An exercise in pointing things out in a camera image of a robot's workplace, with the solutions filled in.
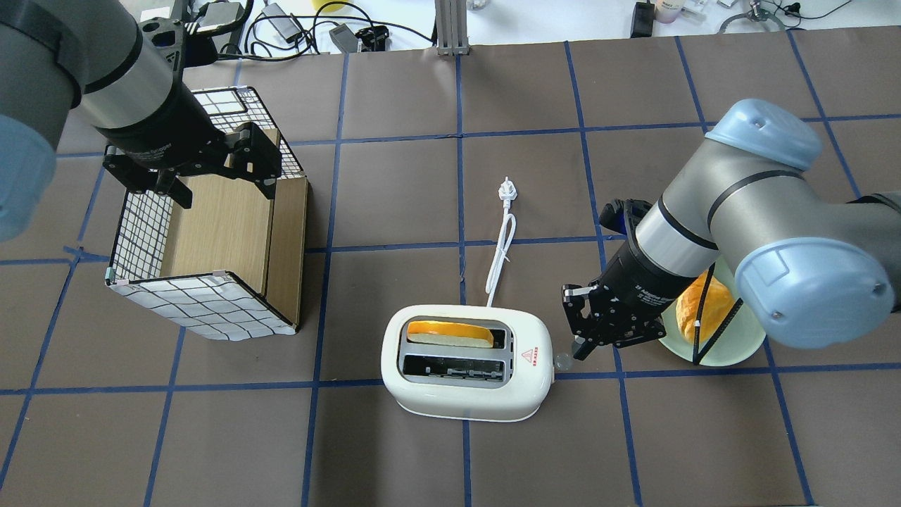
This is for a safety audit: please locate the white two-slot toaster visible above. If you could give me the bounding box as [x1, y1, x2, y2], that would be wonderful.
[381, 305, 555, 423]

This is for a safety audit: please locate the white toaster power cable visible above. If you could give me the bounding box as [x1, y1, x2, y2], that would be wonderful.
[485, 177, 517, 308]

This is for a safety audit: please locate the yellow bread slice in toaster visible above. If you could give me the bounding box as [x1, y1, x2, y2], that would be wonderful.
[406, 320, 493, 349]

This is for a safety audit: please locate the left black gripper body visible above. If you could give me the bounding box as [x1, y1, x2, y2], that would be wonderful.
[102, 106, 282, 200]

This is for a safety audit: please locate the wire basket with wooden shelf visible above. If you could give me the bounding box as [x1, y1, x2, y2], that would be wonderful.
[104, 87, 309, 341]

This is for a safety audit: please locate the golden triangular pastry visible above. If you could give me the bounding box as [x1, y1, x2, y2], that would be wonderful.
[676, 273, 736, 344]

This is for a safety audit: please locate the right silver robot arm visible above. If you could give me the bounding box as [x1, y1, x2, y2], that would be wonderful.
[561, 99, 900, 360]

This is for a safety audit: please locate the aluminium frame post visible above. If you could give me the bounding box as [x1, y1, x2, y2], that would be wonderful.
[434, 0, 470, 56]

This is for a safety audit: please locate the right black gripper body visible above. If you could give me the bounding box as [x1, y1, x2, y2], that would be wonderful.
[561, 243, 694, 349]

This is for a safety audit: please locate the black power adapter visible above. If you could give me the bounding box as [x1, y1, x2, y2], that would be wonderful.
[629, 1, 655, 39]

